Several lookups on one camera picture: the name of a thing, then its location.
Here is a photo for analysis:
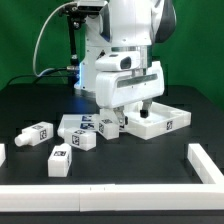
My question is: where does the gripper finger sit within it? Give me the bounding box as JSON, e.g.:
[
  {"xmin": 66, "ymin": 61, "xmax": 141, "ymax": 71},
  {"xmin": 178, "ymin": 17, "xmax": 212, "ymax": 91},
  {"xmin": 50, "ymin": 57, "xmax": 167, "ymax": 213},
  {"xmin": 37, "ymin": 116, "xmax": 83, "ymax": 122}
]
[
  {"xmin": 114, "ymin": 107, "xmax": 128, "ymax": 126},
  {"xmin": 140, "ymin": 99, "xmax": 152, "ymax": 118}
]

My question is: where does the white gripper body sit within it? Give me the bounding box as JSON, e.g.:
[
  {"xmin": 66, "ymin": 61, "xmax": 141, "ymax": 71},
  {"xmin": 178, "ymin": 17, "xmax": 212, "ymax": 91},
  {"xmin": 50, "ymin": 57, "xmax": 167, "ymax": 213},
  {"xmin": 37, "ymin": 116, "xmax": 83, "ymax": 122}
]
[{"xmin": 95, "ymin": 53, "xmax": 164, "ymax": 109}]

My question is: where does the white square tabletop part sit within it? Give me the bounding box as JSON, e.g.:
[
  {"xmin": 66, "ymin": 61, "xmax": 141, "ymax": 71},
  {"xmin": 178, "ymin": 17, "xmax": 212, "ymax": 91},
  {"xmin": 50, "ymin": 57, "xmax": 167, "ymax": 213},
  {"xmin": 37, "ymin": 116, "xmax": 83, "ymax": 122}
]
[{"xmin": 123, "ymin": 100, "xmax": 192, "ymax": 141}]

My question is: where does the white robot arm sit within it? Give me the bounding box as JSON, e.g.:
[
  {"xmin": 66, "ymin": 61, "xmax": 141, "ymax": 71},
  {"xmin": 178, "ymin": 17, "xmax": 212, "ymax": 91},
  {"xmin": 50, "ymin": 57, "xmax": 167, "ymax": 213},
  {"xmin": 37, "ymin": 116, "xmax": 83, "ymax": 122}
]
[{"xmin": 75, "ymin": 0, "xmax": 176, "ymax": 125}]

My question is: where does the white tag sheet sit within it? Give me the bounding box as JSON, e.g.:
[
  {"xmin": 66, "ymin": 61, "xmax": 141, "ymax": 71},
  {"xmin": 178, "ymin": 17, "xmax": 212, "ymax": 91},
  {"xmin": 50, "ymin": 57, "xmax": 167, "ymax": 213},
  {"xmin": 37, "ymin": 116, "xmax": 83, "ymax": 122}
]
[{"xmin": 57, "ymin": 114, "xmax": 101, "ymax": 135}]

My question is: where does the white block left edge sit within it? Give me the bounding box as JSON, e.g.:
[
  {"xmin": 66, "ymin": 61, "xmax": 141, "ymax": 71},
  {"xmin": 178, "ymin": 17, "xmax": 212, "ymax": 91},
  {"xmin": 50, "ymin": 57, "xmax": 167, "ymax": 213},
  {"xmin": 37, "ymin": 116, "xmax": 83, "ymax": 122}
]
[{"xmin": 0, "ymin": 144, "xmax": 6, "ymax": 167}]

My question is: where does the grey cable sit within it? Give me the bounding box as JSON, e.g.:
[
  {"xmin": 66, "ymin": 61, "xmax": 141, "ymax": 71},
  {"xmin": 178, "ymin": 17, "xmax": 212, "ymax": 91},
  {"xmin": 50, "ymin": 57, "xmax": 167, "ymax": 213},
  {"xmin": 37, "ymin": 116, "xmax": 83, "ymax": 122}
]
[{"xmin": 32, "ymin": 1, "xmax": 79, "ymax": 78}]

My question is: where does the black cable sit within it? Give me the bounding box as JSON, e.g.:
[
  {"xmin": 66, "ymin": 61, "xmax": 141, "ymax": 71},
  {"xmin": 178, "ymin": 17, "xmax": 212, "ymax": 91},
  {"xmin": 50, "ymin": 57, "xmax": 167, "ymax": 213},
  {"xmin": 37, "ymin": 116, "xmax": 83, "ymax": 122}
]
[{"xmin": 6, "ymin": 68, "xmax": 81, "ymax": 88}]

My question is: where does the black camera stand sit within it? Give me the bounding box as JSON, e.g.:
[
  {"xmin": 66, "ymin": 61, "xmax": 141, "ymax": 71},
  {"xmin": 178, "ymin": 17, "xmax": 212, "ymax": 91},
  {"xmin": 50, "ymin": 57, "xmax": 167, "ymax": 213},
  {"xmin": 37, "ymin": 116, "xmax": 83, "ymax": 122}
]
[{"xmin": 59, "ymin": 0, "xmax": 110, "ymax": 91}]

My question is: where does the white fence wall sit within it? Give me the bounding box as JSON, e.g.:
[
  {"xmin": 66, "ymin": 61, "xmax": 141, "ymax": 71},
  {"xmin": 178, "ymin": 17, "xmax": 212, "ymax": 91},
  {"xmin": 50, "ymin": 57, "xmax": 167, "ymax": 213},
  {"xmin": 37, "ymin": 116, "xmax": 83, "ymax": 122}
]
[{"xmin": 0, "ymin": 144, "xmax": 224, "ymax": 212}]

